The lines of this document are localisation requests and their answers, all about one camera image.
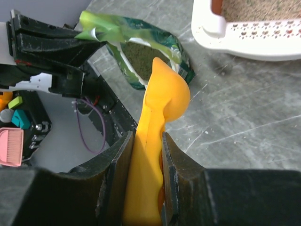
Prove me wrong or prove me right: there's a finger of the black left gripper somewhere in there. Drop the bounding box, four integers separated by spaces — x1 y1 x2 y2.
14 34 105 71
10 14 80 39

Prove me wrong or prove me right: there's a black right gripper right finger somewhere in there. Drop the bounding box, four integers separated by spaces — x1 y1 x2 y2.
162 133 301 226

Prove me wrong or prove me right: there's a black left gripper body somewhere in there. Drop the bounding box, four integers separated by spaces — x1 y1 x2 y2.
0 9 19 65

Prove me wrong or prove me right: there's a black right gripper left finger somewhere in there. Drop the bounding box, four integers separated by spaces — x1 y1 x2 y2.
0 131 134 226

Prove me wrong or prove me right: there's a green litter bag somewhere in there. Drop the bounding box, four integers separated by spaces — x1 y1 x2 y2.
76 11 195 90

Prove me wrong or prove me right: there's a yellow plastic litter scoop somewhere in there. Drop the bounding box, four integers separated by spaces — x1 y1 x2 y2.
122 57 190 226

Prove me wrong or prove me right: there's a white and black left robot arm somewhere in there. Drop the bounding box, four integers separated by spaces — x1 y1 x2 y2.
0 9 106 98

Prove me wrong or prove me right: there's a grey cat litter pile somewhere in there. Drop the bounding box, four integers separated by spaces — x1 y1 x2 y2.
222 0 301 22

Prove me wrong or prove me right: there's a white and orange litter box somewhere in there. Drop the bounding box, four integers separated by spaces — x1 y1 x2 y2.
191 0 301 61

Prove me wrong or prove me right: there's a lime green block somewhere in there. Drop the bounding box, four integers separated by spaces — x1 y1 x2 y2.
8 96 23 109

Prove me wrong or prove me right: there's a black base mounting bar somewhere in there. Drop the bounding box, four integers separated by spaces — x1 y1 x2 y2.
79 62 137 146

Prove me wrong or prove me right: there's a teal block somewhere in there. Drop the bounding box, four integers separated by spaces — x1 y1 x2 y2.
11 109 31 129

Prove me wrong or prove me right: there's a pink dustpan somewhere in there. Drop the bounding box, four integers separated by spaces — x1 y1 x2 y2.
0 127 24 167

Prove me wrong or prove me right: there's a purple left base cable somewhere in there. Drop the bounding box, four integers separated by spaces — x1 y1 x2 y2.
74 97 107 155

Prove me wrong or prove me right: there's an orange handled tool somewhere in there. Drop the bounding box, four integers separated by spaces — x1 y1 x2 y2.
0 92 13 111

